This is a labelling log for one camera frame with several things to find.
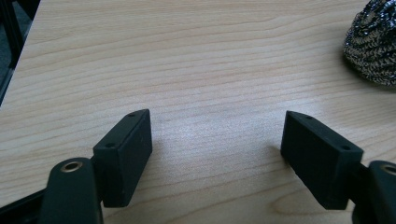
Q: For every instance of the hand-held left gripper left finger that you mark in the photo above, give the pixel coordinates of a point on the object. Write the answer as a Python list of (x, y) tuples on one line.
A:
[(123, 161)]

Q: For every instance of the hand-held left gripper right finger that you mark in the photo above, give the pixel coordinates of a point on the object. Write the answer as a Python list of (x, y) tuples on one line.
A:
[(320, 168)]

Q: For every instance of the steel wool scouring ball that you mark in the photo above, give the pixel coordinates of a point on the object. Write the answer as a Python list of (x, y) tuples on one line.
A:
[(373, 43)]

